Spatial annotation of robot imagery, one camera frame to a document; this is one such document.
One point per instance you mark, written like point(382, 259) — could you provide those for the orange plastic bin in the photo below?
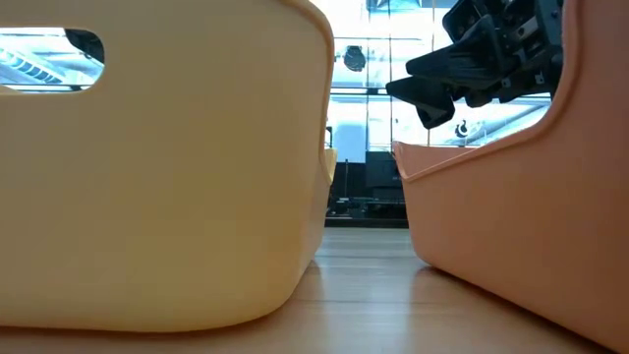
point(516, 221)

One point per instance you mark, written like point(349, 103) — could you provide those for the black background box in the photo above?
point(384, 169)

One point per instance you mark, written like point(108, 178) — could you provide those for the yellow plastic bin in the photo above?
point(172, 196)

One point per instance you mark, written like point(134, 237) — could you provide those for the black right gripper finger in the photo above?
point(432, 103)
point(462, 59)

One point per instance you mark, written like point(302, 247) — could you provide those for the dark round background object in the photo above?
point(354, 58)

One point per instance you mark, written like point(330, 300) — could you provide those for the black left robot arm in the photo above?
point(86, 44)

